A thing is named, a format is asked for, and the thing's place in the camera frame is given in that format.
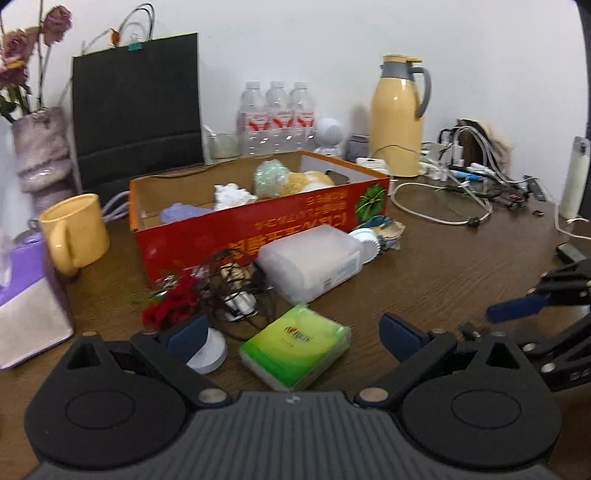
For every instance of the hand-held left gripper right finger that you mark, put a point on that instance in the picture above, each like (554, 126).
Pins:
(401, 337)

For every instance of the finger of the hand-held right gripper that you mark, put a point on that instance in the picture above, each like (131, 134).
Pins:
(517, 308)
(563, 355)

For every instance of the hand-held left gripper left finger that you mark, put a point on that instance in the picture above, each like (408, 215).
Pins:
(189, 333)

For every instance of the red artificial flower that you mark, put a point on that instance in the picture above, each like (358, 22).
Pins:
(175, 302)

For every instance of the green tissue pack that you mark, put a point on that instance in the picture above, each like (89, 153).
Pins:
(295, 346)

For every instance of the translucent plastic box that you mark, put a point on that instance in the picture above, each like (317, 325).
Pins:
(309, 263)

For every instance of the red cardboard box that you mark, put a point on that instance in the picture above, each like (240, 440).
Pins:
(277, 217)

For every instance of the black adapter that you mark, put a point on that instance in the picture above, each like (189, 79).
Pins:
(570, 251)

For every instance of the white pleated cap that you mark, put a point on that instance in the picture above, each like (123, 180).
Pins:
(367, 244)

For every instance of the blue yellow candy wrapper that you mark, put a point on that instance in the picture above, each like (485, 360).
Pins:
(387, 228)

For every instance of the lavender soft item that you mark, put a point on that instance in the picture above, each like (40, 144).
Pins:
(182, 213)

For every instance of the white tumbler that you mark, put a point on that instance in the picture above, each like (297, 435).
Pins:
(575, 180)

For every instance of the white crumpled tissue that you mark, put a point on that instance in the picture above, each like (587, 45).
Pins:
(231, 194)

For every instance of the yellow mug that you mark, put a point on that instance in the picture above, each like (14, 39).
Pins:
(78, 230)

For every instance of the white power strip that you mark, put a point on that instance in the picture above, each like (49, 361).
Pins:
(438, 170)

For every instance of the purple tissue box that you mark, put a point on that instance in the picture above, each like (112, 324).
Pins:
(27, 295)

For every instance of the beige bag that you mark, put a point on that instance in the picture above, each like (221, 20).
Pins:
(496, 138)

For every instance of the green iridescent wrap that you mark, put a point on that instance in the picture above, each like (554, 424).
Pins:
(270, 180)

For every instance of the white charger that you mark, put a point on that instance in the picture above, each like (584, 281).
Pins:
(371, 162)

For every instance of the yellow plush toy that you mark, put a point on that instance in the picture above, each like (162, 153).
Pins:
(304, 181)

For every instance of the glass cup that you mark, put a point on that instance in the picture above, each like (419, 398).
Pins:
(224, 145)

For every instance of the small grey box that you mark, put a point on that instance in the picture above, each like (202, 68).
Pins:
(358, 147)

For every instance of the yellow thermos jug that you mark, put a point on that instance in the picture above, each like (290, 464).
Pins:
(397, 124)

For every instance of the white robot speaker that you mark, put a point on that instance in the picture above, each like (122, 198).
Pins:
(328, 134)

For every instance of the clear water bottle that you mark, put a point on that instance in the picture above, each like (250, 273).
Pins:
(253, 120)
(279, 117)
(302, 117)

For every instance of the black paper bag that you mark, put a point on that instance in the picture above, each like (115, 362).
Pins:
(138, 106)

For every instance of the pink textured vase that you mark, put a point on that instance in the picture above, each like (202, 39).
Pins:
(41, 152)

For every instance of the teal binder clip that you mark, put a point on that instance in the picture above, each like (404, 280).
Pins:
(135, 45)

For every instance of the dried rose bouquet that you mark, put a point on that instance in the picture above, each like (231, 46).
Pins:
(18, 44)

